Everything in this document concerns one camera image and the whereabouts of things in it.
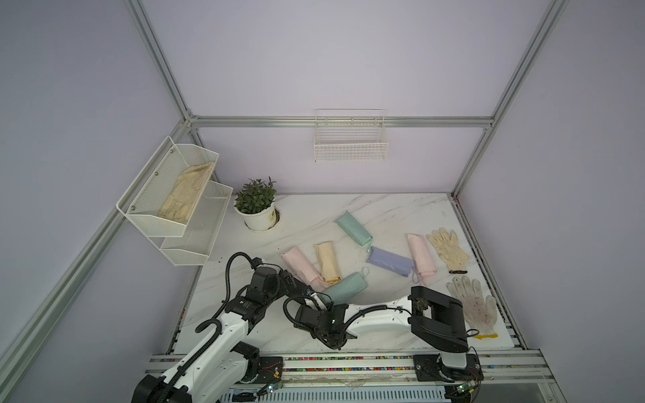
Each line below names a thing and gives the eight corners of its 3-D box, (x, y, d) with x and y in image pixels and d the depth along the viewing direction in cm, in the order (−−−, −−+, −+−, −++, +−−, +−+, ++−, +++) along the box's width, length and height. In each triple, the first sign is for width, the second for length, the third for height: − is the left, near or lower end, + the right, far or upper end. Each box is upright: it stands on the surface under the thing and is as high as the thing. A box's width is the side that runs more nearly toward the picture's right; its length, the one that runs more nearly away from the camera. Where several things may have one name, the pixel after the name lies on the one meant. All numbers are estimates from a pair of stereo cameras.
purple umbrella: (365, 262, 99) (366, 259, 97) (370, 249, 104) (371, 245, 101) (409, 278, 95) (411, 275, 93) (413, 264, 99) (415, 260, 97)
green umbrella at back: (361, 247, 103) (361, 244, 102) (334, 221, 112) (334, 218, 111) (373, 238, 106) (374, 235, 105) (346, 213, 115) (346, 210, 114)
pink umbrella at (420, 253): (418, 276, 95) (421, 273, 93) (406, 237, 107) (407, 233, 105) (434, 275, 95) (436, 272, 93) (419, 236, 107) (421, 232, 105)
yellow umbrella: (322, 286, 93) (322, 282, 90) (314, 247, 103) (314, 243, 101) (341, 282, 94) (342, 278, 91) (332, 244, 104) (332, 240, 102)
